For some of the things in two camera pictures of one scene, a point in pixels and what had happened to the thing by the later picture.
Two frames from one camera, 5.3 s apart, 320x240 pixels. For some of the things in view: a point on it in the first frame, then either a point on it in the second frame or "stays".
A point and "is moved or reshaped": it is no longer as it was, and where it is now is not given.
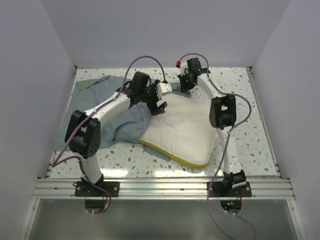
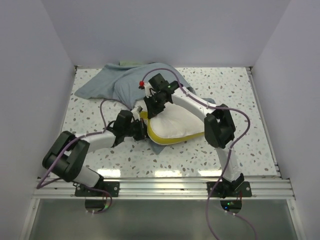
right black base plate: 217,190 stays
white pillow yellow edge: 184,130 is moved or reshaped
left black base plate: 85,189 stays
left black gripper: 154,109 → 143,131
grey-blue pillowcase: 127,128 is moved or reshaped
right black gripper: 184,88 → 153,110
